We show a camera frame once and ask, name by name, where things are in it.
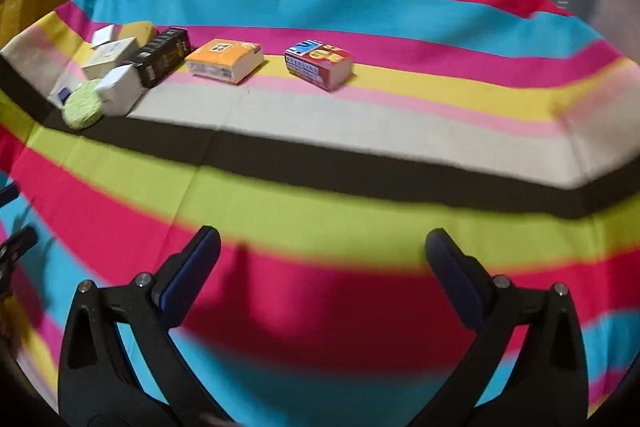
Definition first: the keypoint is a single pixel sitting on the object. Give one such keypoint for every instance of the red blue small box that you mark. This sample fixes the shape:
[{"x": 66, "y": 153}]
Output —
[{"x": 323, "y": 65}]

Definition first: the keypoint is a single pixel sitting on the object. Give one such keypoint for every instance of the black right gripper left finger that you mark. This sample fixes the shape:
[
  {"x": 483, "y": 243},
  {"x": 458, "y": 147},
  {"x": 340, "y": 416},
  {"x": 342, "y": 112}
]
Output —
[{"x": 119, "y": 365}]

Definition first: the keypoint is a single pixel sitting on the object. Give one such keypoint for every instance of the yellow sponge block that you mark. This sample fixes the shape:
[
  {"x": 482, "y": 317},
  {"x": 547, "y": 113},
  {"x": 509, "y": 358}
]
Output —
[{"x": 142, "y": 30}]

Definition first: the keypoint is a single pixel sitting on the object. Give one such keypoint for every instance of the beige long herbal box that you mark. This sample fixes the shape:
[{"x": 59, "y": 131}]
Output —
[{"x": 108, "y": 56}]

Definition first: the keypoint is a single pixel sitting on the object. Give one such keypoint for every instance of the orange white box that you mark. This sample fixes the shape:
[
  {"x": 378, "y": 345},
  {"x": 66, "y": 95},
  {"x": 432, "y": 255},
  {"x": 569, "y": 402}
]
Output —
[{"x": 225, "y": 60}]

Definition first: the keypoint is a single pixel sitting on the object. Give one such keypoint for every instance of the green round puff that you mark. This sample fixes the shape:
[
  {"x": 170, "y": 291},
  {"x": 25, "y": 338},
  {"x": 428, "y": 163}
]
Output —
[{"x": 83, "y": 107}]

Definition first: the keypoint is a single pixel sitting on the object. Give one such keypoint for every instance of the white square box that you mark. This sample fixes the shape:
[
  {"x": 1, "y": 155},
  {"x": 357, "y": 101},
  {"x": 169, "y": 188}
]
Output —
[{"x": 119, "y": 90}]

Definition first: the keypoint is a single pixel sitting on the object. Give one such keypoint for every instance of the colourful striped cloth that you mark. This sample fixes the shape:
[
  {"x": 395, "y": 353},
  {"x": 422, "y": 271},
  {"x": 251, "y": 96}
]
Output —
[{"x": 511, "y": 124}]

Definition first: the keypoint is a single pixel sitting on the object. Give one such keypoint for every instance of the black long box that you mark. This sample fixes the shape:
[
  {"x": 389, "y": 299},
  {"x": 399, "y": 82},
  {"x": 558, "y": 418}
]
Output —
[{"x": 161, "y": 56}]

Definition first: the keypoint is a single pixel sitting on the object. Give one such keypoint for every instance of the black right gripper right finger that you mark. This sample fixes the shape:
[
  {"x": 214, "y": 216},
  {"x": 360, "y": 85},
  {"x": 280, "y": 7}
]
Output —
[{"x": 527, "y": 365}]

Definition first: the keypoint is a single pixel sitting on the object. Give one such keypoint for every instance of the small white cube box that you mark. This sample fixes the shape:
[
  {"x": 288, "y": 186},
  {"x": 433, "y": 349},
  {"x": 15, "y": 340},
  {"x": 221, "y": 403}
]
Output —
[{"x": 103, "y": 36}]

